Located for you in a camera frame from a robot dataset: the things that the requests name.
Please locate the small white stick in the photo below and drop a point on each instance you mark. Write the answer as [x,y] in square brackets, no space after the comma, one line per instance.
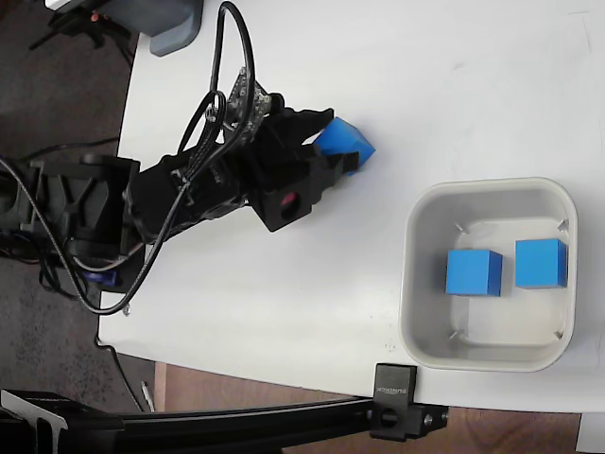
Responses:
[147,395]

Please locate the black tripod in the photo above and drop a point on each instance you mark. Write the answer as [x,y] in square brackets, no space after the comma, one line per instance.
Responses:
[71,23]

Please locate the black aluminium rail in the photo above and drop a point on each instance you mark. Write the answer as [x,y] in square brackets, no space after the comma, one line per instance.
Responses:
[236,421]

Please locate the white square bin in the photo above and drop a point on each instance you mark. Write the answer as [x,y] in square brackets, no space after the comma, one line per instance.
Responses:
[472,198]

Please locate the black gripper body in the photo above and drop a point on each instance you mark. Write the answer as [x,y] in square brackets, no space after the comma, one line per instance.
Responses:
[283,179]

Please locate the black table clamp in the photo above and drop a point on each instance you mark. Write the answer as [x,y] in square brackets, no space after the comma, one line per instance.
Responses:
[394,392]

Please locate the gray monitor stand base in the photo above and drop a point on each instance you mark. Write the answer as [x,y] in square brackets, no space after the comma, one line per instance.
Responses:
[170,28]

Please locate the brown wooden board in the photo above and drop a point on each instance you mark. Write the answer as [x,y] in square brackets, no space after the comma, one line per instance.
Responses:
[212,388]

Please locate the blue cube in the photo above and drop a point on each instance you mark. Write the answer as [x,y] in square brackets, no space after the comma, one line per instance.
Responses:
[539,262]
[345,137]
[470,272]

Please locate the white panel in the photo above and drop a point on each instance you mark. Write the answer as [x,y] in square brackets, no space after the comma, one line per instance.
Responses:
[591,435]

